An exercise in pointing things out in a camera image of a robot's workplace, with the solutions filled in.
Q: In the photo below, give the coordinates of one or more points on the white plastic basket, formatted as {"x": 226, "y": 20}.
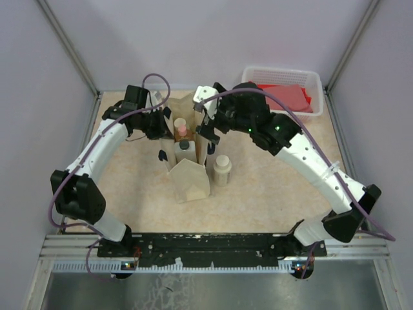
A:
{"x": 308, "y": 80}

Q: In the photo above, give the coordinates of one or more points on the orange lotion bottle pink cap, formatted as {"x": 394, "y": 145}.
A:
{"x": 183, "y": 133}

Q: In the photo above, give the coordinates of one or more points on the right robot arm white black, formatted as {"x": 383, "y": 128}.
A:
{"x": 287, "y": 139}

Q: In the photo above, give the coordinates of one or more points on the beige canvas tote bag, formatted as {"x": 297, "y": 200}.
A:
{"x": 190, "y": 179}

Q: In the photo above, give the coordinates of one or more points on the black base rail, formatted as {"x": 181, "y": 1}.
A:
{"x": 205, "y": 250}

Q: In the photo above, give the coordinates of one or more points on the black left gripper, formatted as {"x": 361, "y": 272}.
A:
{"x": 163, "y": 130}

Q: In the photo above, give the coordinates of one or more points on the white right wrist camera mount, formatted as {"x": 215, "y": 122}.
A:
{"x": 205, "y": 100}

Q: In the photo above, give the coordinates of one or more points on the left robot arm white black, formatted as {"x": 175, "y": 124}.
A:
{"x": 75, "y": 191}

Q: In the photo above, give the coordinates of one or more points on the green bottle beige cap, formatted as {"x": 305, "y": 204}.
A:
{"x": 178, "y": 122}

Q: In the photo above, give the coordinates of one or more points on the red cloth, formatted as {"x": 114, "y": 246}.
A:
{"x": 293, "y": 96}

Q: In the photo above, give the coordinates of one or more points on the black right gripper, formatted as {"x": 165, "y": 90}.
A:
{"x": 206, "y": 131}

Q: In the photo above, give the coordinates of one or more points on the white bottle grey cap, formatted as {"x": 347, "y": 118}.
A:
{"x": 185, "y": 149}

